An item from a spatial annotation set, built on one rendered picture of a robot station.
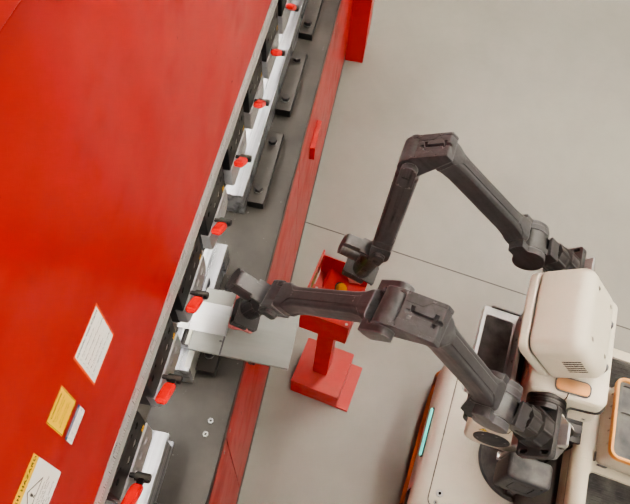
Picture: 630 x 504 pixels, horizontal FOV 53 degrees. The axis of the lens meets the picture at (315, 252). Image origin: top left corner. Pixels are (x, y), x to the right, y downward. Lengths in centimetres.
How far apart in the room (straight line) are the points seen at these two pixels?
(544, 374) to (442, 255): 161
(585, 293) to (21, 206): 110
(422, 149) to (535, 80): 256
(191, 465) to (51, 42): 121
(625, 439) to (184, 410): 116
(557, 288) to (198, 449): 96
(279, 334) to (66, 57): 108
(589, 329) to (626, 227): 210
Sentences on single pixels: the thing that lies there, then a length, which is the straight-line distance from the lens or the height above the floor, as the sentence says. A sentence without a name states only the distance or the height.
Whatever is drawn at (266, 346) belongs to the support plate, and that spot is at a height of 100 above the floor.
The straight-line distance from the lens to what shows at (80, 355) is 92.
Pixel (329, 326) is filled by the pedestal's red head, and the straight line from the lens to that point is 194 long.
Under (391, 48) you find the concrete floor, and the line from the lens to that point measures 388.
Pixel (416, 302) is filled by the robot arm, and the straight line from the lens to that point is 111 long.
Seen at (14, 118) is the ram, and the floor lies 206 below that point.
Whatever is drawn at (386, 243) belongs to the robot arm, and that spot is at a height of 110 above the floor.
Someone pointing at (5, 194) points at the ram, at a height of 202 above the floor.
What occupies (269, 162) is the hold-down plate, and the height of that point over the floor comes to 91.
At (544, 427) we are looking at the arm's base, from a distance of 145.
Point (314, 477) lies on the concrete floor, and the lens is 257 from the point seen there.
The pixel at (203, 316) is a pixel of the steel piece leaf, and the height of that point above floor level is 100.
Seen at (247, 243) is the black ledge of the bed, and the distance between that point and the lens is 193.
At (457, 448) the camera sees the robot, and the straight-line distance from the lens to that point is 239.
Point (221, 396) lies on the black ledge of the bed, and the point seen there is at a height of 88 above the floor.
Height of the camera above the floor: 252
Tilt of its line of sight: 59 degrees down
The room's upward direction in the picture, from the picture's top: 6 degrees clockwise
